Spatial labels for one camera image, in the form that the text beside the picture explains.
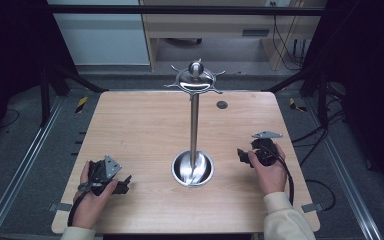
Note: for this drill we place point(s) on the white cabinet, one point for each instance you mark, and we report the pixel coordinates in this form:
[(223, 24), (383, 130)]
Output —
[(103, 36)]

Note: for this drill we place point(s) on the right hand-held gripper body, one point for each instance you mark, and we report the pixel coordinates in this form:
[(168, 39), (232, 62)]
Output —
[(265, 151)]

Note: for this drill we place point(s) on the aluminium floor rail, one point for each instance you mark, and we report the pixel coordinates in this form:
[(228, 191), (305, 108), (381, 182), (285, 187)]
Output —
[(346, 173), (20, 170)]

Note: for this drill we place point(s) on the steel stand with hooks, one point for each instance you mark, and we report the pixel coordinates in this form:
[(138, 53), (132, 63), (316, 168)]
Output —
[(194, 126)]

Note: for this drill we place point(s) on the black horizontal frame bar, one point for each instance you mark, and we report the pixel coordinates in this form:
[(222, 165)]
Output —
[(180, 10)]

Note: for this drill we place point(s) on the person's right hand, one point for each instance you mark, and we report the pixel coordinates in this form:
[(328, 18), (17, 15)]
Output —
[(271, 178)]

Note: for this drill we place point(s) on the grey table bracket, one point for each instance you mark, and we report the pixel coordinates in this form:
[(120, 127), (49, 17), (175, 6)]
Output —
[(313, 207), (60, 207)]

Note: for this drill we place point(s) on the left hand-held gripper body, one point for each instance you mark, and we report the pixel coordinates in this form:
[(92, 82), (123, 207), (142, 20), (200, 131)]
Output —
[(100, 173)]

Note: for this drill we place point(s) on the black metal frame stand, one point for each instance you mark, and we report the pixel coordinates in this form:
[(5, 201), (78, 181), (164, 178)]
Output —
[(313, 86), (51, 86)]

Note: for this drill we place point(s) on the person's left hand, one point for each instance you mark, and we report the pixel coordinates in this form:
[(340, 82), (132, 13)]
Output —
[(91, 206)]

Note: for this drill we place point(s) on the dark round table grommet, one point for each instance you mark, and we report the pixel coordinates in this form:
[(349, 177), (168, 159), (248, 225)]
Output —
[(222, 105)]

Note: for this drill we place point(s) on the yellow black tape strip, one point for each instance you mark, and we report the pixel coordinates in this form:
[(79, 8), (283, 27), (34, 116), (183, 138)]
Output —
[(81, 104), (295, 105)]

